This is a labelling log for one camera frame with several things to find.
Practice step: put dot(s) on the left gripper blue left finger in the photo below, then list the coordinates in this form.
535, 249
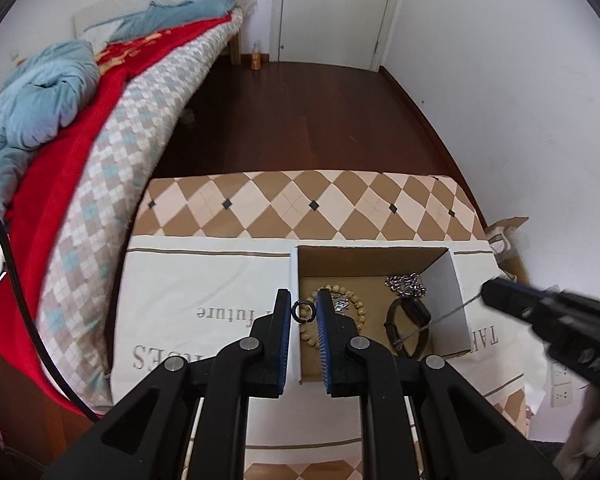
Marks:
278, 342

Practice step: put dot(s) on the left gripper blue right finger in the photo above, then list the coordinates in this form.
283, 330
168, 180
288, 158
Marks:
327, 336

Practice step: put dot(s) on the black smart band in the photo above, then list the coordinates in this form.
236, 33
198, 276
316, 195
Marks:
407, 327

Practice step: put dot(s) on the white power strip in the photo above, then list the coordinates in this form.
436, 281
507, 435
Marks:
561, 389

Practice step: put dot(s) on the white cardboard box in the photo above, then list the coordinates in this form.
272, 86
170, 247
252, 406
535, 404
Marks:
364, 269

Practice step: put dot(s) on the diamond pattern table cloth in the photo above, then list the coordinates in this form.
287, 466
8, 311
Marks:
208, 254

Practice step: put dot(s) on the brown cardboard box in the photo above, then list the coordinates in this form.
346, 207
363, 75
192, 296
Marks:
513, 268

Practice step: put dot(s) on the checked bed mattress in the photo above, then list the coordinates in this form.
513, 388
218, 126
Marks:
77, 289

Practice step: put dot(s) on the orange drink bottle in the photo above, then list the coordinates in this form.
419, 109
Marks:
256, 56

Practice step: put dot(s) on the white door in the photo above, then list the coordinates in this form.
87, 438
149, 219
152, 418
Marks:
348, 33

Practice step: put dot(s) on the blue quilt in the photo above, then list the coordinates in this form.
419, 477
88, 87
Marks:
53, 106

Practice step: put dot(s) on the wooden bed frame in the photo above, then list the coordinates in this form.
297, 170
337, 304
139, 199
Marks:
235, 52

